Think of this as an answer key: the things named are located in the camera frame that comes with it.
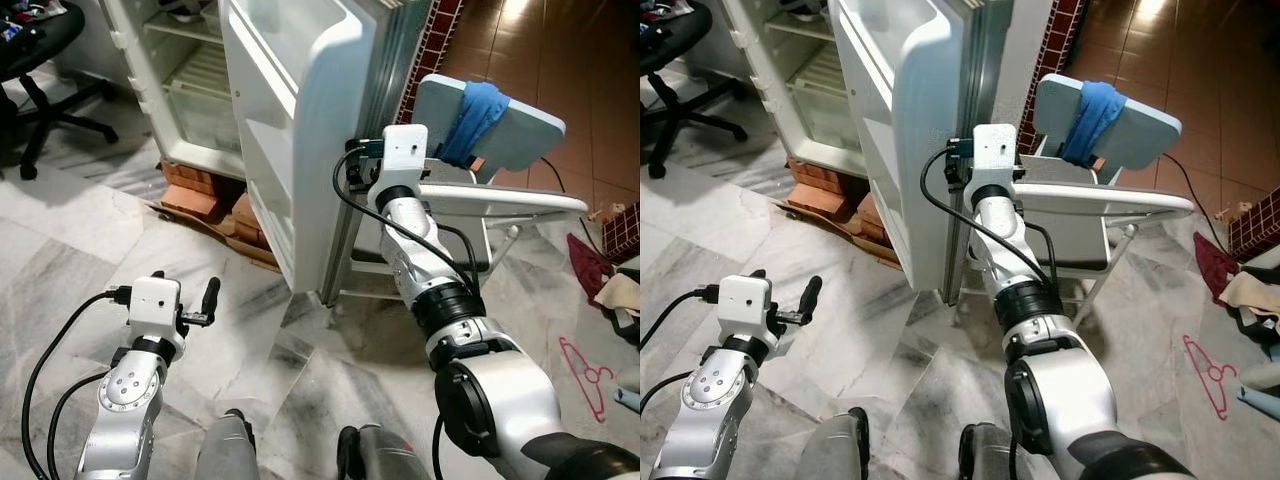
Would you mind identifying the orange brick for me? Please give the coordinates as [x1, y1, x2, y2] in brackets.
[858, 190, 898, 247]
[230, 192, 281, 251]
[788, 155, 851, 219]
[160, 160, 221, 221]

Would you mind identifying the blue cloth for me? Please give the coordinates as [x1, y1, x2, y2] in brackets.
[437, 80, 513, 169]
[1060, 80, 1129, 169]

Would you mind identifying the beige cloth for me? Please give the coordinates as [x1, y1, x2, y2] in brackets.
[1222, 270, 1280, 321]
[598, 272, 641, 323]

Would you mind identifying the red lattice basket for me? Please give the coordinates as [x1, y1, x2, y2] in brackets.
[603, 203, 641, 264]
[1228, 188, 1280, 263]

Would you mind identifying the grey robot left leg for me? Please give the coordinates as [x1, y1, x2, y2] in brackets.
[795, 406, 873, 480]
[195, 408, 258, 480]

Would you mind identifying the grey robot leg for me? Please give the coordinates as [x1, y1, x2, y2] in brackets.
[337, 424, 433, 480]
[795, 406, 873, 480]
[195, 408, 258, 480]
[958, 422, 1033, 480]

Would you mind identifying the black cloth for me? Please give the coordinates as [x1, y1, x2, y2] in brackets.
[610, 300, 641, 346]
[1232, 300, 1280, 343]

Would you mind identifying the dark red cloth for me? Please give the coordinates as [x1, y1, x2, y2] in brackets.
[566, 232, 615, 303]
[1193, 230, 1243, 301]

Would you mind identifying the red clothes hanger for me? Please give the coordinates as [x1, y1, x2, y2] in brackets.
[558, 336, 617, 425]
[1182, 335, 1239, 421]

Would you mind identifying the grey robot right leg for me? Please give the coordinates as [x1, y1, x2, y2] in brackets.
[958, 422, 1033, 480]
[337, 424, 433, 480]

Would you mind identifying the black office chair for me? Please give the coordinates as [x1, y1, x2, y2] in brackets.
[0, 0, 121, 183]
[640, 0, 749, 181]

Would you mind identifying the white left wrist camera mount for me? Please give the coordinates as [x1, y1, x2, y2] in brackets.
[718, 274, 776, 341]
[128, 277, 184, 346]

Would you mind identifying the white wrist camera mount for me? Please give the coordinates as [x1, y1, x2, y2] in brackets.
[972, 123, 1020, 189]
[718, 274, 776, 341]
[383, 124, 430, 193]
[128, 277, 184, 346]

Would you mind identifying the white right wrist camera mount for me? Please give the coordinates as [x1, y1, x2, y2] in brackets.
[972, 123, 1020, 189]
[383, 124, 430, 193]

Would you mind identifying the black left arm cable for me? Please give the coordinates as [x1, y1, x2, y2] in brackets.
[20, 288, 133, 480]
[46, 370, 113, 480]
[640, 286, 723, 351]
[640, 370, 701, 413]

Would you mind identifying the white wire fridge shelf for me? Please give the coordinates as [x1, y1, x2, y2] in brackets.
[790, 42, 861, 101]
[163, 42, 236, 101]

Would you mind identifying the metal frame grey chair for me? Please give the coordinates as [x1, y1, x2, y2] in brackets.
[320, 73, 593, 303]
[945, 73, 1199, 306]

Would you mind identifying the black floor cable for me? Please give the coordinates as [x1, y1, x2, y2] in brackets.
[1160, 150, 1229, 253]
[538, 155, 606, 256]

